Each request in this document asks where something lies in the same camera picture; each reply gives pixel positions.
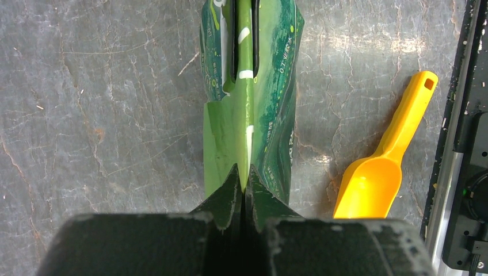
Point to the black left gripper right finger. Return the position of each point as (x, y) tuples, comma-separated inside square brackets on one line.
[(282, 242)]

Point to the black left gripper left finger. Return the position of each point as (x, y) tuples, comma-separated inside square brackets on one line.
[(203, 241)]

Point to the yellow plastic scoop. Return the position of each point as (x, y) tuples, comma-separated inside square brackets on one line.
[(369, 185)]

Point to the green cat litter bag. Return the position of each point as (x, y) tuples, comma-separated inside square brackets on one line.
[(249, 51)]

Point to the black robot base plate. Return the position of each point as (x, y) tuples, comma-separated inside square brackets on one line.
[(455, 219)]

